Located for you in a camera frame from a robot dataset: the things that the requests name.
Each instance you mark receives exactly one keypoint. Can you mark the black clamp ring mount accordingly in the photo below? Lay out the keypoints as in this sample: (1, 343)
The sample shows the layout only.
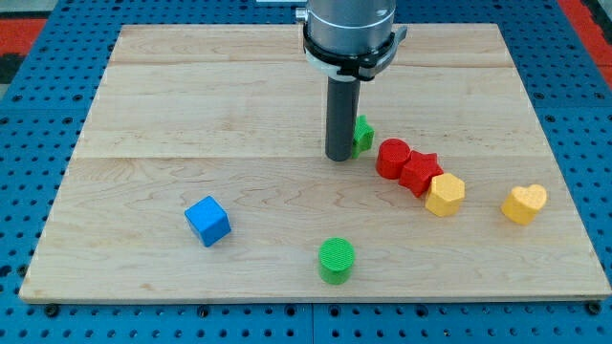
(351, 67)

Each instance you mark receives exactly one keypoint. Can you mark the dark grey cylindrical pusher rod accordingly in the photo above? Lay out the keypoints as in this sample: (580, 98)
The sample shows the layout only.
(341, 112)

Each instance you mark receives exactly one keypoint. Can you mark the green star block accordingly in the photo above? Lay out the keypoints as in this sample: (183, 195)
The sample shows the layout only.
(363, 136)

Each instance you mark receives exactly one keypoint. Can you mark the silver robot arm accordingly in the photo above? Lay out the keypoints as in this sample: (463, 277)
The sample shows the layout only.
(350, 42)

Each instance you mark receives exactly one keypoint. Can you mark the red star block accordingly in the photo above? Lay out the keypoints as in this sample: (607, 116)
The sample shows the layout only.
(417, 173)

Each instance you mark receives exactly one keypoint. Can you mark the light wooden board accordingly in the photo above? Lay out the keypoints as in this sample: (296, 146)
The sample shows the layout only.
(235, 112)

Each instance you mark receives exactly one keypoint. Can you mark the red cylinder block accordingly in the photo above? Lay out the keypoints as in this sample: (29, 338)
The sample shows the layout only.
(392, 156)

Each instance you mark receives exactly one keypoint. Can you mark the yellow hexagon block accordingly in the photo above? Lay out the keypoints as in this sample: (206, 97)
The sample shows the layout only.
(445, 195)

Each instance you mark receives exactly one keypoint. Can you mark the green cylinder block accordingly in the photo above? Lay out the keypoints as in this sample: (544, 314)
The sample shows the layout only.
(336, 257)

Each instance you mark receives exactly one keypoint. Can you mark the blue cube block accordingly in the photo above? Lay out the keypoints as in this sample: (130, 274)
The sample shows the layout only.
(208, 221)

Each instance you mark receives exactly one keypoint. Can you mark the yellow heart block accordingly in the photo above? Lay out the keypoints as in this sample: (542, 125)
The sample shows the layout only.
(523, 203)

